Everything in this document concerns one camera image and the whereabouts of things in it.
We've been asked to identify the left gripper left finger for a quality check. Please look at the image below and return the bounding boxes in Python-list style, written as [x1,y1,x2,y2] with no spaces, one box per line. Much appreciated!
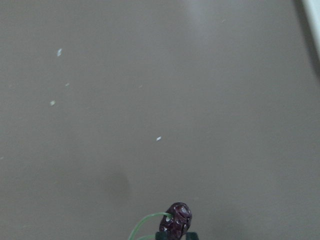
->
[155,231,168,240]

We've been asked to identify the dark red cherry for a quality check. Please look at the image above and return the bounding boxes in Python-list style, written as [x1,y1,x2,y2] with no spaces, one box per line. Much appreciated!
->
[128,202,193,240]

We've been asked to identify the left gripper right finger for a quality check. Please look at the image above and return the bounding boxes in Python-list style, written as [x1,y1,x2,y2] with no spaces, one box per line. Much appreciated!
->
[185,232,198,240]

